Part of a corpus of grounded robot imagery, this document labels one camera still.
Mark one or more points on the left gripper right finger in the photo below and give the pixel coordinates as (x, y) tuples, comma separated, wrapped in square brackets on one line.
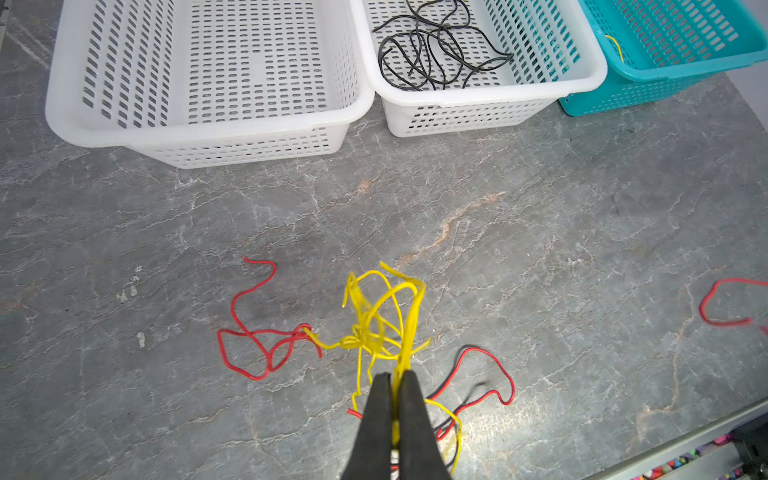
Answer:
[(419, 456)]

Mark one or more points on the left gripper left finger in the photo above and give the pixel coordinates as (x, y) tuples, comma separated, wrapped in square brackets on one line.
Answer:
[(370, 457)]

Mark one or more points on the left white plastic basket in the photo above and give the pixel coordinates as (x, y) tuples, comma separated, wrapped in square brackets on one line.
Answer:
[(207, 83)]

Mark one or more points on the white plastic basket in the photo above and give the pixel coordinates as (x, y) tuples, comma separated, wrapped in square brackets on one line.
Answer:
[(207, 83), (450, 66)]

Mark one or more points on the middle white plastic basket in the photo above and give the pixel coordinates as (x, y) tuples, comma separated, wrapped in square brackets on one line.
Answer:
[(450, 66)]

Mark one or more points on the teal plastic basket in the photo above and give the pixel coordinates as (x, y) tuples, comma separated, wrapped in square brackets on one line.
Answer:
[(655, 49)]

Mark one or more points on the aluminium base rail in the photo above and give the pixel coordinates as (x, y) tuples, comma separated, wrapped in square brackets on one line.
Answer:
[(734, 447)]

